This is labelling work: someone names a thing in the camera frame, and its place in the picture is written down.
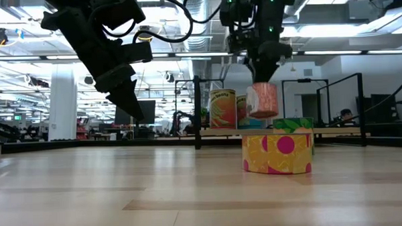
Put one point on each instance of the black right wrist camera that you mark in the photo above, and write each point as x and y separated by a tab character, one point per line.
239	41

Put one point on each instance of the small green leafy plant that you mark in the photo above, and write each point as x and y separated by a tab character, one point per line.
204	114

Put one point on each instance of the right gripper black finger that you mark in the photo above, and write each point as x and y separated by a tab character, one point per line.
274	70
263	75

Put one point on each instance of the black ceiling speaker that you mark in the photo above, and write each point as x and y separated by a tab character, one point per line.
170	77

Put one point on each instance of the wall air vent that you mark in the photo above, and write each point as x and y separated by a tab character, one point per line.
307	72

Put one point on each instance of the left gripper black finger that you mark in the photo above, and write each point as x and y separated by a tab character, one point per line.
136	95
125	97

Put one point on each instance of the orange patterned can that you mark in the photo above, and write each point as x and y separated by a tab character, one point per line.
264	100

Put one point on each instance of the green sliced peaches can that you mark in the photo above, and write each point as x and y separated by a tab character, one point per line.
292	125

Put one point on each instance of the black computer monitor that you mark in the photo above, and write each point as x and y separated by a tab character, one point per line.
150	111

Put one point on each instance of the tall blue orange can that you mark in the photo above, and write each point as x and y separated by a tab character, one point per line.
241	108

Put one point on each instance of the small dark robot arm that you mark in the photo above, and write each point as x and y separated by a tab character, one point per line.
181	118

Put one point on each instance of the dark monitor back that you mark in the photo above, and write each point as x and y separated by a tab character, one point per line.
383	108

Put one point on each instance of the person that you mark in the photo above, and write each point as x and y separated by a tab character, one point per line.
347	115

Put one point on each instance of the black table border frame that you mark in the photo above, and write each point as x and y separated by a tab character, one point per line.
38	145

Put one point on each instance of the wooden shelf with black frame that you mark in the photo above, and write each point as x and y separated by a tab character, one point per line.
335	130

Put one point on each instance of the green exit sign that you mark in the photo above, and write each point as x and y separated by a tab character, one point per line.
17	117

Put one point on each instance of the white building pillar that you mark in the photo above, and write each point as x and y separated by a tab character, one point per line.
62	104

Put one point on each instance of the silver ventilation duct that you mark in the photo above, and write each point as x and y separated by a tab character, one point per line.
201	36

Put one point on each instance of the black rectangular rig frame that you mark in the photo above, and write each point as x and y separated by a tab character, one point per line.
303	80
186	81

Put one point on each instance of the wide yellow pink fruit can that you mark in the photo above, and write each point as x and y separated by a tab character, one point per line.
276	155

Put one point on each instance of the tall orange green beans can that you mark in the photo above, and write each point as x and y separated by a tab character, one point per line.
222	109

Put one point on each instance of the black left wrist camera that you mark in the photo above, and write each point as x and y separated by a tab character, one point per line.
138	53

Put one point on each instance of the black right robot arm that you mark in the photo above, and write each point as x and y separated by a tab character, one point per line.
274	13

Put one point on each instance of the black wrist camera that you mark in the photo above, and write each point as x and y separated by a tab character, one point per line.
138	53
239	41

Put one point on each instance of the long ceiling light strip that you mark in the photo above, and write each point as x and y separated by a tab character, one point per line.
333	52
11	58
390	51
204	54

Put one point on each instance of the red tool cabinet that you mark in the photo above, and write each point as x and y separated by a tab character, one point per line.
82	129

